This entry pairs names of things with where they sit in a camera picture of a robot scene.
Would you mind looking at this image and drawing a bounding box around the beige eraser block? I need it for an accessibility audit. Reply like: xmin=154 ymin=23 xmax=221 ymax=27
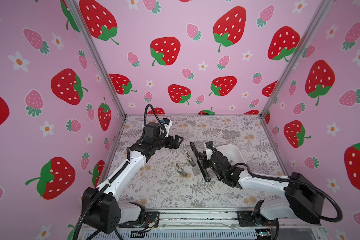
xmin=175 ymin=163 xmax=188 ymax=178

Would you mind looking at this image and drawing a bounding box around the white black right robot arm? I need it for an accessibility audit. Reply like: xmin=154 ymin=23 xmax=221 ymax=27
xmin=195 ymin=144 xmax=343 ymax=225

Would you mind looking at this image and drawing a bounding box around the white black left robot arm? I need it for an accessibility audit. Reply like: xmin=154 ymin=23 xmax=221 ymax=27
xmin=72 ymin=118 xmax=184 ymax=240

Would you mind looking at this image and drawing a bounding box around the white plastic tray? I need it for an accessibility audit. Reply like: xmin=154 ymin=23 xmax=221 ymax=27
xmin=215 ymin=144 xmax=246 ymax=170

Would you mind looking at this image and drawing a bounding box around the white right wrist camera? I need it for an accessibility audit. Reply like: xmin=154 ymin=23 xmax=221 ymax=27
xmin=205 ymin=141 xmax=216 ymax=161

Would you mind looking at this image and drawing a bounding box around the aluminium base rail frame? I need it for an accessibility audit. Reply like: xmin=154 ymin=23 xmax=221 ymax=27
xmin=78 ymin=208 xmax=330 ymax=240

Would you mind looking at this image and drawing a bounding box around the aluminium corner post left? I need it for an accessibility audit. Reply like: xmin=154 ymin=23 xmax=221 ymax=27
xmin=66 ymin=0 xmax=126 ymax=120

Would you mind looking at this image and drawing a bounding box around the aluminium corner post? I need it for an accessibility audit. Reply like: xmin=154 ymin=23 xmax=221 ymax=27
xmin=66 ymin=0 xmax=126 ymax=120
xmin=260 ymin=0 xmax=333 ymax=120

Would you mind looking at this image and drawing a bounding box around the aluminium corner post right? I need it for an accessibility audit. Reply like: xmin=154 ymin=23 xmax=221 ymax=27
xmin=260 ymin=0 xmax=333 ymax=120

